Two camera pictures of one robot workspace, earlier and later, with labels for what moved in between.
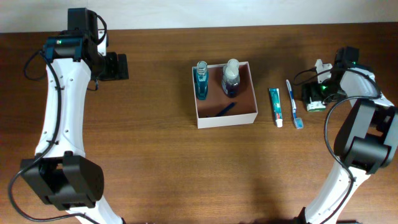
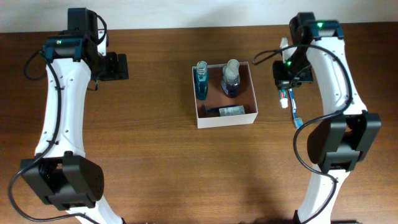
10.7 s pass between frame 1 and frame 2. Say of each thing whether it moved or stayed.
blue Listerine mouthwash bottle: stayed
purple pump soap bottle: stayed
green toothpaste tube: moved
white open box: stayed
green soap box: moved
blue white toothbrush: stayed
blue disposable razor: moved
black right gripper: moved
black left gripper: stayed
